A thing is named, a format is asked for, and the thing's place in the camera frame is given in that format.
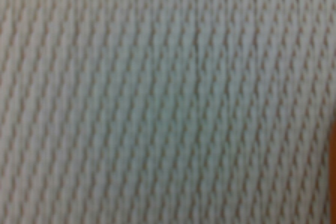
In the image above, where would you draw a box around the beige woven placemat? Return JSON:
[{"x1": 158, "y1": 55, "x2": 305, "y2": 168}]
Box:
[{"x1": 0, "y1": 0, "x2": 336, "y2": 224}]

